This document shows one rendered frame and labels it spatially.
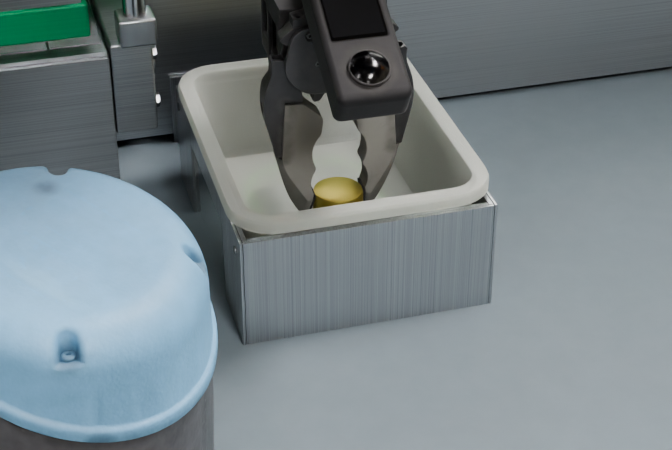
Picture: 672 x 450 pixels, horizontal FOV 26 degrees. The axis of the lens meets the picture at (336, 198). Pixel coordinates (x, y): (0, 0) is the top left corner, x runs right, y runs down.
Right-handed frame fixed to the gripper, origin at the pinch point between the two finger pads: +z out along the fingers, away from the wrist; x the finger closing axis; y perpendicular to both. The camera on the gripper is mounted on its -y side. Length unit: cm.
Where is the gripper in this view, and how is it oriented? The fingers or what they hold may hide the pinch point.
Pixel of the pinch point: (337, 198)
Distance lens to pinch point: 98.3
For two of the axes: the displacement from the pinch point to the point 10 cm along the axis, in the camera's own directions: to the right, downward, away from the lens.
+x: -9.7, 1.3, -2.1
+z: 0.0, 8.5, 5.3
